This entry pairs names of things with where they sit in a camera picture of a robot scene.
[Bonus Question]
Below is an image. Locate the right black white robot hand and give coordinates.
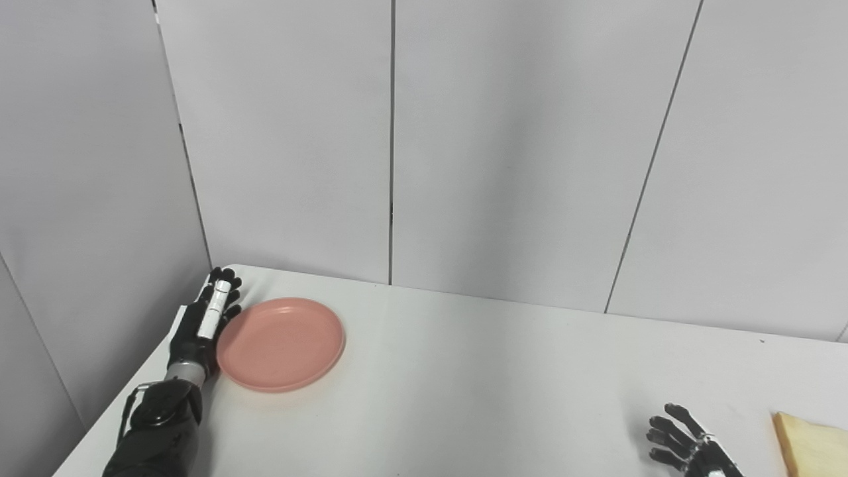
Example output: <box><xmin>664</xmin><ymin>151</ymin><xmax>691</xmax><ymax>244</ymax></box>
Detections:
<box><xmin>646</xmin><ymin>403</ymin><xmax>744</xmax><ymax>477</ymax></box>

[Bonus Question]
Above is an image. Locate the slice of white bread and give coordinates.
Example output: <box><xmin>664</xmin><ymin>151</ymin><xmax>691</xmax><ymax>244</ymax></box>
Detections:
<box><xmin>772</xmin><ymin>411</ymin><xmax>848</xmax><ymax>477</ymax></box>

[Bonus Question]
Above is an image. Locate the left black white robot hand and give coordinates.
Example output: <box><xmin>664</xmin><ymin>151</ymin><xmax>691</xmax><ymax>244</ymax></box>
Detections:
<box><xmin>166</xmin><ymin>266</ymin><xmax>243</xmax><ymax>378</ymax></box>

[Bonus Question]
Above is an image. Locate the pink round plate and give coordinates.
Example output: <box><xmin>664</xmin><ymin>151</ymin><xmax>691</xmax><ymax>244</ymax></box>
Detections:
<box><xmin>217</xmin><ymin>297</ymin><xmax>346</xmax><ymax>394</ymax></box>

